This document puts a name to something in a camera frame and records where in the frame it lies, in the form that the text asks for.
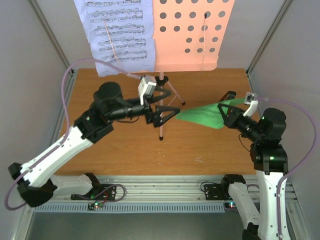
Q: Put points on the left controller board with LEDs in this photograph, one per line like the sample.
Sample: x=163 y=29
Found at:
x=94 y=206

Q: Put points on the controller board with leds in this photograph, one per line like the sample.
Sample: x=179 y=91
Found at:
x=94 y=206
x=230 y=205

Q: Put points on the aluminium left corner post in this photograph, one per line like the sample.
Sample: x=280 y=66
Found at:
x=41 y=17

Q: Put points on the grey slotted cable duct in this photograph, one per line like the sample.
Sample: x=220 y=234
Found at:
x=133 y=208

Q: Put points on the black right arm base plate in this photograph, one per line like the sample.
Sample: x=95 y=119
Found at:
x=215 y=192

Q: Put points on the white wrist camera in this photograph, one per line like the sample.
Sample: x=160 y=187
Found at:
x=146 y=87
x=251 y=100

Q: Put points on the aluminium mounting rail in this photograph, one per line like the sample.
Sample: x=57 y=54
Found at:
x=161 y=188

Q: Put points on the white sheet music page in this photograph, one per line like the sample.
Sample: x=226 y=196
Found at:
x=120 y=32

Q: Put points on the green sheet music page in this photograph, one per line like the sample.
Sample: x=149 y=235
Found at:
x=208 y=115

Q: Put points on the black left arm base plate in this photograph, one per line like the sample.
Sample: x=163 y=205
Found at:
x=105 y=192

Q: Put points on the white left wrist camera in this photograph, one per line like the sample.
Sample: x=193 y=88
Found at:
x=146 y=87

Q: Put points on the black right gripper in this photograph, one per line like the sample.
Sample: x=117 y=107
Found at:
x=231 y=116

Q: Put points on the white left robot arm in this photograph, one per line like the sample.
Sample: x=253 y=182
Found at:
x=36 y=180

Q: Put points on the black metronome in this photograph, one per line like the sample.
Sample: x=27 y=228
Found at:
x=230 y=95

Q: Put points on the right controller board with LEDs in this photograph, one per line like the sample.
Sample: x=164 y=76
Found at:
x=230 y=205

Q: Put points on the pink music stand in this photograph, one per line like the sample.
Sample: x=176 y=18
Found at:
x=188 y=36

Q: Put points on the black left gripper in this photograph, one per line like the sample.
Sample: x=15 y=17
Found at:
x=155 y=118

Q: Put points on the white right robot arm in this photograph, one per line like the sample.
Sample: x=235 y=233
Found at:
x=270 y=162

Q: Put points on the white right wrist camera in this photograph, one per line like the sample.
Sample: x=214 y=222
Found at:
x=251 y=100

